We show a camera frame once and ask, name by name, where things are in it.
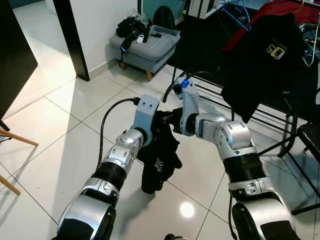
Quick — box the red cloth cover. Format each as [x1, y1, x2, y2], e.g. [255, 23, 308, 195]
[222, 0, 320, 53]

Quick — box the grey ottoman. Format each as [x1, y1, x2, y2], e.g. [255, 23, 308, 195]
[109, 25, 182, 82]

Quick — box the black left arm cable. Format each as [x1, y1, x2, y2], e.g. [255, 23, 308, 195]
[99, 97, 141, 168]

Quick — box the black tripod handle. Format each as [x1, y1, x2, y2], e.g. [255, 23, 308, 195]
[120, 19, 153, 53]

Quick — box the white plastic chair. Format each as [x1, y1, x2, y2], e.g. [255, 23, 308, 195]
[0, 127, 39, 196]

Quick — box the black backpack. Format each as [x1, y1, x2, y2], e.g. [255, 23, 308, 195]
[152, 5, 177, 30]

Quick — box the navy t-shirt gold print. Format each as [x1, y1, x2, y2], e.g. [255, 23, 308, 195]
[220, 12, 308, 123]

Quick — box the grey robot foot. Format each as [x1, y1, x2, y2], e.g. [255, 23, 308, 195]
[165, 232, 188, 240]

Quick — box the white open shelf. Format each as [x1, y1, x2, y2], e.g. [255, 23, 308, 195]
[182, 0, 226, 20]

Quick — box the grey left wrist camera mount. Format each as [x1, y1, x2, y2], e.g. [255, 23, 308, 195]
[132, 94, 161, 148]

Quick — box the black folding chair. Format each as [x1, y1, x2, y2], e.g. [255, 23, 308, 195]
[297, 122, 320, 161]

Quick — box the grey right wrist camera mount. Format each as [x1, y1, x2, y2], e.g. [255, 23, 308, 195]
[179, 82, 201, 136]

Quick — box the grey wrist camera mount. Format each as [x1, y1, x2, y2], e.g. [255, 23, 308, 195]
[132, 94, 161, 148]
[179, 82, 201, 136]

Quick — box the black soft bag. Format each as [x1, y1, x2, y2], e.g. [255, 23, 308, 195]
[116, 16, 146, 38]

